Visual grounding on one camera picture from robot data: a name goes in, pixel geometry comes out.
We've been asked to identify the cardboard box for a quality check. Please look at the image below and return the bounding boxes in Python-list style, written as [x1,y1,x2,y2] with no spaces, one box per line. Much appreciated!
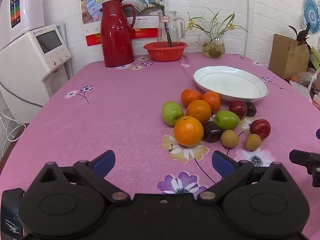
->
[269,33,310,80]

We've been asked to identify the green apple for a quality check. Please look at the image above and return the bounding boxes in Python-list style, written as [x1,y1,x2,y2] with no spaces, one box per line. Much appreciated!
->
[213,110,240,131]
[161,101,184,126]

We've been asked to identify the red thermos jug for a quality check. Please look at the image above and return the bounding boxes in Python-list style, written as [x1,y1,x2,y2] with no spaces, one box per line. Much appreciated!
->
[100,0,137,68]

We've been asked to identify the white wall-mounted appliance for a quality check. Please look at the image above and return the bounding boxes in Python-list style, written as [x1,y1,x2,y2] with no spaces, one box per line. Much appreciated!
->
[0,0,45,52]

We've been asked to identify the pink floral tablecloth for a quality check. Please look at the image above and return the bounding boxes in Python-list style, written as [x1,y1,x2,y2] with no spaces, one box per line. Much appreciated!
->
[0,54,320,240]

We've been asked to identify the red plastic basket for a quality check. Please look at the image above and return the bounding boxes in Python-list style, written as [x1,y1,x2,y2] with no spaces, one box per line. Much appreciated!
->
[143,41,189,62]

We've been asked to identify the black stirring stick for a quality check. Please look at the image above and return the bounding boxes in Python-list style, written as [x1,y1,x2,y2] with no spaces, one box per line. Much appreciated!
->
[161,7,172,47]

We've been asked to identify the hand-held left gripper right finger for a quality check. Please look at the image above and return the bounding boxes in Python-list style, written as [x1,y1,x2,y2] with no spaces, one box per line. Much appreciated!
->
[197,150,299,203]

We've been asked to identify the clear glass pitcher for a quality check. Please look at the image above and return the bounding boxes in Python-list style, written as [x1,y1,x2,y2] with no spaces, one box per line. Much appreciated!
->
[157,11,186,48]

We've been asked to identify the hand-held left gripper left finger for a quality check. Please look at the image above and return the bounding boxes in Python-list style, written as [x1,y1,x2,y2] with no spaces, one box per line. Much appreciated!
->
[26,150,131,203]

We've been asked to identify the large orange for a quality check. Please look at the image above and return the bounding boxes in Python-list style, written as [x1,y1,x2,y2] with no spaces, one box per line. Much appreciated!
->
[174,116,204,147]

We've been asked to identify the white water purifier with screen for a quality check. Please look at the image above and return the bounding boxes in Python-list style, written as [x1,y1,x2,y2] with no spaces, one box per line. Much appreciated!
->
[0,24,73,124]

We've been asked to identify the green box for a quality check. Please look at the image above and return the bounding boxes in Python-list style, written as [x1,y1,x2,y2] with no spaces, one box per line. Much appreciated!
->
[309,46,320,70]

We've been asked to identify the dark purple plum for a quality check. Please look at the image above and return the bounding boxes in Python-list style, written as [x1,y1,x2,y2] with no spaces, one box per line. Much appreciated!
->
[245,101,257,117]
[202,121,223,143]

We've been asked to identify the white plate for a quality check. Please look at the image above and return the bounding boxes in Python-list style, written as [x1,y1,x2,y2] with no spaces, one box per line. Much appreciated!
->
[192,65,269,102]

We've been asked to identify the red plum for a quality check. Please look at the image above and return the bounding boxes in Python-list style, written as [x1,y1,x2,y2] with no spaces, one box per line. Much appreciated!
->
[249,119,271,140]
[229,99,248,120]

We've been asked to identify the dark-leaved plant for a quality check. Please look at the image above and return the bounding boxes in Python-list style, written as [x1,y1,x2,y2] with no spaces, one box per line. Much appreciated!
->
[289,24,313,53]

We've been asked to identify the blue round wall decoration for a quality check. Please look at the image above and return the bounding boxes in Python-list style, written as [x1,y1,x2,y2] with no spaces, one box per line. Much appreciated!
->
[301,0,320,34]

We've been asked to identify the glass vase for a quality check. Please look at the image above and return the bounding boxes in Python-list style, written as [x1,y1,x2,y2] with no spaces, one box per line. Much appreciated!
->
[202,31,226,59]

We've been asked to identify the green flowering plant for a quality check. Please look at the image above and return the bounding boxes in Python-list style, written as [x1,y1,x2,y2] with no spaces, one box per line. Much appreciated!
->
[187,7,249,45]

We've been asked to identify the clear plastic bag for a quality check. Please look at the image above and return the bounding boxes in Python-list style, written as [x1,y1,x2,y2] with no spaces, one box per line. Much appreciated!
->
[290,70,320,103]

